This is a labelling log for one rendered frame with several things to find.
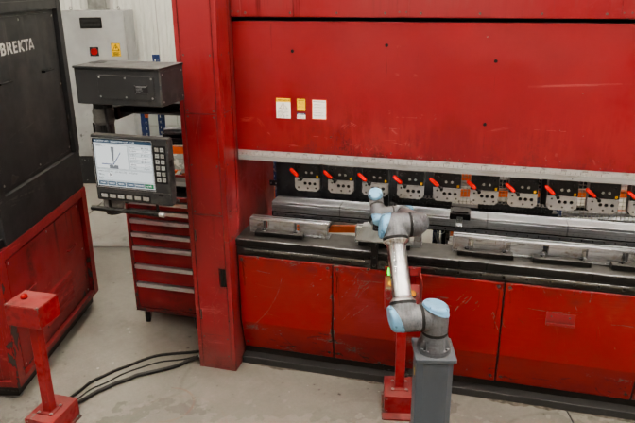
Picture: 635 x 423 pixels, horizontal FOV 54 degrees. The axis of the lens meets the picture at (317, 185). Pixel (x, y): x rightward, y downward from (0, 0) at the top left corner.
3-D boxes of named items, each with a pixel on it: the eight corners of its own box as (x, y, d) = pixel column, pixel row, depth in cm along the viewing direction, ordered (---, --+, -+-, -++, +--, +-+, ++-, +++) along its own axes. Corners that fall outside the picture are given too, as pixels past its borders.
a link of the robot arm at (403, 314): (427, 329, 263) (411, 208, 281) (392, 331, 262) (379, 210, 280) (420, 332, 274) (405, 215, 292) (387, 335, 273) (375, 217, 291)
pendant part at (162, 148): (96, 199, 331) (89, 134, 320) (110, 192, 342) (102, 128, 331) (172, 207, 319) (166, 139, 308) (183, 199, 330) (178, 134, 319)
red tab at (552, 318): (545, 325, 337) (546, 313, 334) (544, 323, 339) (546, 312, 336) (574, 328, 333) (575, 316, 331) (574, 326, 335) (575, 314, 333)
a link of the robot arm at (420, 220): (437, 212, 279) (410, 200, 328) (413, 213, 278) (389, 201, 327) (437, 237, 280) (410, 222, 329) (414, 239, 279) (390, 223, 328)
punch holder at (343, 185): (328, 193, 359) (327, 165, 354) (331, 188, 367) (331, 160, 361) (352, 194, 355) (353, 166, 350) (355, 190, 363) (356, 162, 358)
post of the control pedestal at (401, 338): (394, 388, 354) (397, 304, 337) (394, 382, 359) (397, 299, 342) (403, 388, 353) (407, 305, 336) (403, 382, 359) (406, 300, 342)
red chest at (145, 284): (137, 326, 444) (122, 194, 412) (170, 293, 490) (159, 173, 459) (201, 334, 432) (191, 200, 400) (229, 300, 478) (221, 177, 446)
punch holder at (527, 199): (506, 206, 335) (509, 177, 329) (506, 201, 342) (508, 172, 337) (536, 208, 331) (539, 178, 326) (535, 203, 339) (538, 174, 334)
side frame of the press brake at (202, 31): (199, 366, 396) (169, -9, 324) (247, 302, 474) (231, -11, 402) (236, 372, 390) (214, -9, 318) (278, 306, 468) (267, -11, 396)
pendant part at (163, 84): (90, 220, 340) (69, 65, 313) (116, 205, 362) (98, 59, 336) (173, 229, 326) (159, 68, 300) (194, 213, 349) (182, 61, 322)
